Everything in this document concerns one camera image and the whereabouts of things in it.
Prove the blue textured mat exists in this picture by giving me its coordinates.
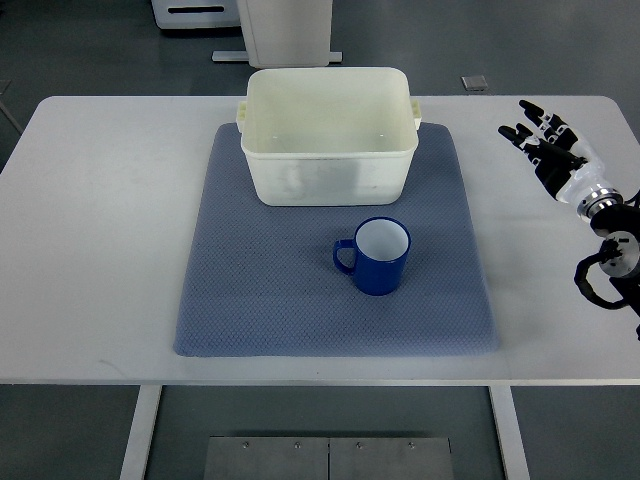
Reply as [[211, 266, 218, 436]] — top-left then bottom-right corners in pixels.
[[174, 123, 499, 357]]

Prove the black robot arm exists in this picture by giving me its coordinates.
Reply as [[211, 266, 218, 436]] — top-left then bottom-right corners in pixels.
[[574, 188, 639, 313]]

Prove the white cabinet with slot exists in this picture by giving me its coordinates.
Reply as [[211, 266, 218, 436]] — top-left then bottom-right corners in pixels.
[[151, 0, 240, 30]]

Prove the small grey floor plate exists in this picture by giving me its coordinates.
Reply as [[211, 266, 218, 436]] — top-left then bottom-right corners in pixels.
[[460, 75, 489, 92]]

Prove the white plastic box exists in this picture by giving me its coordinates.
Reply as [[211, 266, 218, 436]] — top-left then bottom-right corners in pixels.
[[236, 67, 422, 207]]

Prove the left white table leg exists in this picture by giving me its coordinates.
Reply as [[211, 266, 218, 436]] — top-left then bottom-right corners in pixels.
[[119, 385, 162, 480]]

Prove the white pedestal column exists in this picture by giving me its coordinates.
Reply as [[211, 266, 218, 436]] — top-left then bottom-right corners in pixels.
[[212, 0, 343, 69]]

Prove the white table leg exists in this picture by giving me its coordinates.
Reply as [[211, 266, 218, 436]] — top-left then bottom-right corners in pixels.
[[119, 385, 162, 480], [489, 386, 530, 480]]

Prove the blue enamel mug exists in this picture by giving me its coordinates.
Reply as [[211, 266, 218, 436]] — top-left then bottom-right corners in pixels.
[[332, 216, 412, 296]]

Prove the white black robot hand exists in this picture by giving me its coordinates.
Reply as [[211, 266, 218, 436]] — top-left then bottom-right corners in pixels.
[[498, 100, 623, 221]]

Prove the right white table leg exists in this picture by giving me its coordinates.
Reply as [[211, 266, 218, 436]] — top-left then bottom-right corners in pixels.
[[489, 386, 530, 480]]

